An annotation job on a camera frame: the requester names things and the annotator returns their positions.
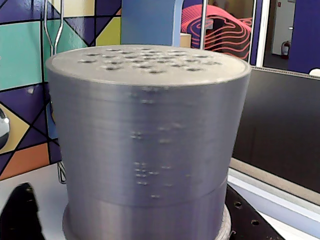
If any black Dell monitor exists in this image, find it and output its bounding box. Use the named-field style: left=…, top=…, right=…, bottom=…
left=231, top=66, right=320, bottom=195

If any steel ladle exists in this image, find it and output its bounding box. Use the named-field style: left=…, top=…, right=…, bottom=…
left=0, top=108, right=11, bottom=150

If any gray cylindrical salt shaker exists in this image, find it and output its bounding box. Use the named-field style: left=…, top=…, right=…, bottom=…
left=45, top=44, right=252, bottom=240

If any red fire extinguisher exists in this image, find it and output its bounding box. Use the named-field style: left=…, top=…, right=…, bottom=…
left=281, top=40, right=292, bottom=60

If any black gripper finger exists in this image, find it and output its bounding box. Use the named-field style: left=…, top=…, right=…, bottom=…
left=0, top=182, right=46, bottom=240
left=223, top=184, right=287, bottom=240

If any steel spoon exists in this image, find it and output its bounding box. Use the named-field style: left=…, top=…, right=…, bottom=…
left=42, top=0, right=68, bottom=185

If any blue wooden toy kitchen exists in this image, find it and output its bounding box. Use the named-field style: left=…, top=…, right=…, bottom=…
left=0, top=0, right=320, bottom=240

